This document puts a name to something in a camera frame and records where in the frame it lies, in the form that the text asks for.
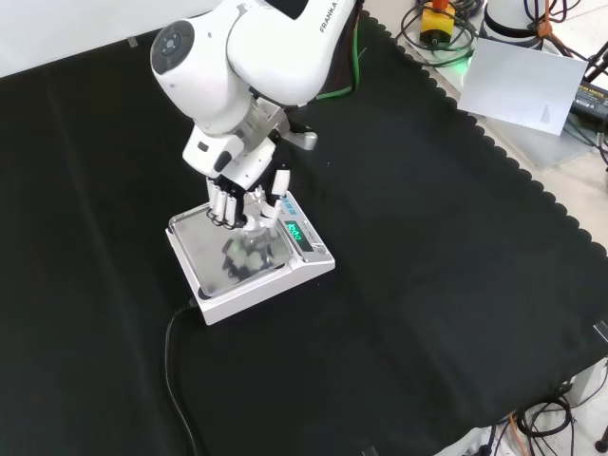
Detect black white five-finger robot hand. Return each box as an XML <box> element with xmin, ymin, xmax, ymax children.
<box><xmin>204</xmin><ymin>142</ymin><xmax>293</xmax><ymax>235</ymax></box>

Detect small clear glass beaker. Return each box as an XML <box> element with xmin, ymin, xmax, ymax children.
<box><xmin>236</xmin><ymin>197</ymin><xmax>276</xmax><ymax>252</ymax></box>

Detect white electronic balance steel pan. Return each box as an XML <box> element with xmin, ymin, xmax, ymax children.
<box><xmin>164</xmin><ymin>191</ymin><xmax>337</xmax><ymax>327</ymax></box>

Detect black bench cloth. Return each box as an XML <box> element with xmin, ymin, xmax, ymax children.
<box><xmin>0</xmin><ymin>9</ymin><xmax>608</xmax><ymax>456</ymax></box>

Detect yellow stop button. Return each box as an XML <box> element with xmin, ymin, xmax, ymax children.
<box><xmin>420</xmin><ymin>0</ymin><xmax>458</xmax><ymax>47</ymax></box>

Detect pale board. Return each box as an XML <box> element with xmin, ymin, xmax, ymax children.
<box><xmin>457</xmin><ymin>37</ymin><xmax>590</xmax><ymax>138</ymax></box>

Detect black power adapter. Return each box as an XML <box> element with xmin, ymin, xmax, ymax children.
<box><xmin>568</xmin><ymin>81</ymin><xmax>608</xmax><ymax>126</ymax></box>

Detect grey bench leg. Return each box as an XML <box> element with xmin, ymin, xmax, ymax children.
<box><xmin>566</xmin><ymin>362</ymin><xmax>601</xmax><ymax>407</ymax></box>

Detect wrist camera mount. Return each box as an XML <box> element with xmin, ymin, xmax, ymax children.
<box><xmin>247</xmin><ymin>99</ymin><xmax>319</xmax><ymax>153</ymax></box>

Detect green cable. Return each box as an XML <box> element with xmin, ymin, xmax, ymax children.
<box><xmin>313</xmin><ymin>0</ymin><xmax>367</xmax><ymax>103</ymax></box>

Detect black balance power cable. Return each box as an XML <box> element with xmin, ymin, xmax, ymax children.
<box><xmin>162</xmin><ymin>297</ymin><xmax>204</xmax><ymax>456</ymax></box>

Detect orange cable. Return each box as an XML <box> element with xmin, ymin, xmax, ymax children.
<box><xmin>535</xmin><ymin>0</ymin><xmax>579</xmax><ymax>61</ymax></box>

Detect black cable coil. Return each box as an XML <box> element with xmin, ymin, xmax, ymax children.
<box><xmin>514</xmin><ymin>397</ymin><xmax>577</xmax><ymax>451</ymax></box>

